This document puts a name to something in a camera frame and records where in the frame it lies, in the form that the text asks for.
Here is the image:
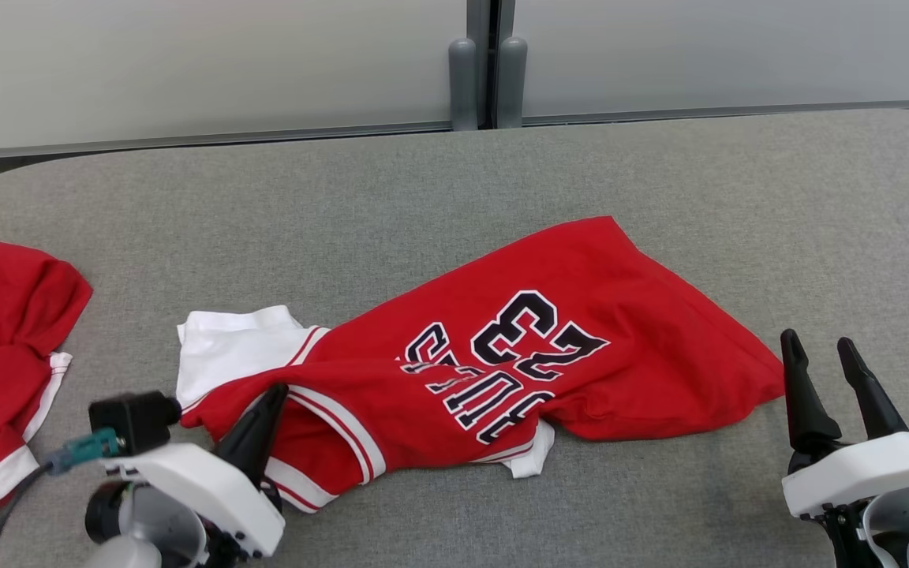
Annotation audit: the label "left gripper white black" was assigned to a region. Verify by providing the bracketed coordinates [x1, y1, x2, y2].
[107, 384, 290, 557]

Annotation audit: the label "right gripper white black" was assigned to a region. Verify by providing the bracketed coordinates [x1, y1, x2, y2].
[780, 330, 909, 519]

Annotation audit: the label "red shorts with white trim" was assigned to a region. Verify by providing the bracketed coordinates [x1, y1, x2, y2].
[0, 241, 94, 527]

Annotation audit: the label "red jersey with number print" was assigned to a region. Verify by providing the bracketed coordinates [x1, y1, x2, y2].
[176, 215, 785, 514]

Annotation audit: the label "teal camera cable connector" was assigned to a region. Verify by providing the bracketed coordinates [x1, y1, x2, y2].
[48, 428, 120, 474]

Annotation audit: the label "thin black camera cable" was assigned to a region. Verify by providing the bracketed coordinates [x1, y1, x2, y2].
[0, 464, 53, 568]

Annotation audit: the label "grey partition bottom rail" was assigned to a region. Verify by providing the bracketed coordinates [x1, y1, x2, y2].
[0, 118, 455, 163]
[522, 99, 909, 127]

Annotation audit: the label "grey cylindrical post cap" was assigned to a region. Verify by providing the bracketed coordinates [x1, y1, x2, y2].
[496, 35, 528, 129]
[448, 38, 477, 132]

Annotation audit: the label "grey partition frame post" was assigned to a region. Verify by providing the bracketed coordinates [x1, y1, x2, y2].
[466, 0, 517, 131]

